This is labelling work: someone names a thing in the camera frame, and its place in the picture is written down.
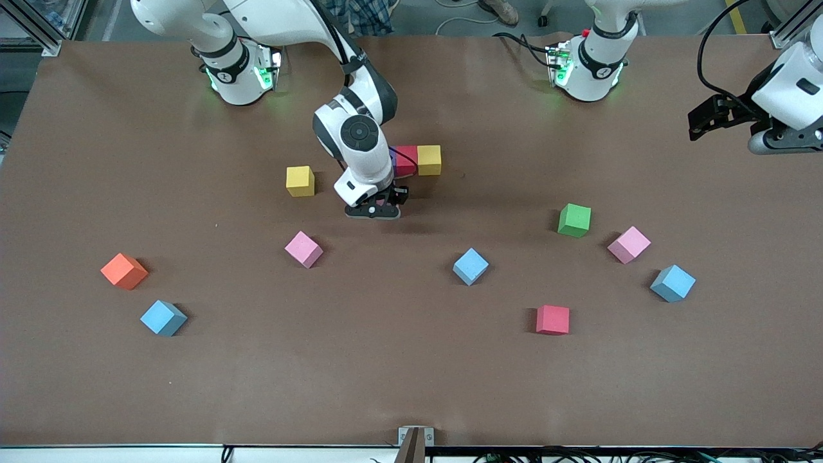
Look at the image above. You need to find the beige shoe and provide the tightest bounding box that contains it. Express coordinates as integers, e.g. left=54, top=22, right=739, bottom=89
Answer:
left=479, top=0, right=519, bottom=26

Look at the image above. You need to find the metal table bracket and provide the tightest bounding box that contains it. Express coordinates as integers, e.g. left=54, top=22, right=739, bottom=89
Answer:
left=398, top=426, right=435, bottom=463

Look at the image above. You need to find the person in blue clothes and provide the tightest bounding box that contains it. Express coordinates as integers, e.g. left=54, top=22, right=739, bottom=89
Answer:
left=320, top=0, right=401, bottom=37

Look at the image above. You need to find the brown paper table cover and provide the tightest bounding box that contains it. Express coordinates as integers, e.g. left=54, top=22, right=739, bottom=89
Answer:
left=0, top=32, right=823, bottom=448

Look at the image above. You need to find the blue foam block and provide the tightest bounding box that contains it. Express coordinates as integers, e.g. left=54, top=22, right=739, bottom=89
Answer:
left=140, top=300, right=188, bottom=338
left=452, top=248, right=490, bottom=287
left=649, top=264, right=697, bottom=304

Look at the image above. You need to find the black camera cable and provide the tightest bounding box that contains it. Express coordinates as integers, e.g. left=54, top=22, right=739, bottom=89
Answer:
left=697, top=0, right=754, bottom=98

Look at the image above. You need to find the orange foam block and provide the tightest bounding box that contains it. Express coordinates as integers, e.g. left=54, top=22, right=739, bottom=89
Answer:
left=100, top=253, right=149, bottom=291

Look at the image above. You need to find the green lit connector box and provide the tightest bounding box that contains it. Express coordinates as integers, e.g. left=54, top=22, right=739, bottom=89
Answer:
left=256, top=45, right=284, bottom=91
left=547, top=42, right=574, bottom=87

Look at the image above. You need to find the green foam block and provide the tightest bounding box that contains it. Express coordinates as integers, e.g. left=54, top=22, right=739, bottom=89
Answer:
left=557, top=203, right=592, bottom=239

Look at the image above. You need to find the white floor cable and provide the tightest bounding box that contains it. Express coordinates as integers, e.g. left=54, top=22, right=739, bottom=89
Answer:
left=434, top=0, right=503, bottom=37

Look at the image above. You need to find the red foam block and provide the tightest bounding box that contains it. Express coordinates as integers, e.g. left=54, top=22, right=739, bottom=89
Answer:
left=393, top=145, right=420, bottom=177
left=536, top=305, right=571, bottom=336

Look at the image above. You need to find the aluminium frame post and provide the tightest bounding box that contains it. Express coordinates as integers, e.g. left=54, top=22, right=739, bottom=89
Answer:
left=768, top=0, right=823, bottom=50
left=0, top=0, right=97, bottom=57

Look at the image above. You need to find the yellow foam block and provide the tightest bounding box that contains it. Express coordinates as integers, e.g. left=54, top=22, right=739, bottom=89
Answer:
left=285, top=165, right=316, bottom=198
left=417, top=145, right=443, bottom=177

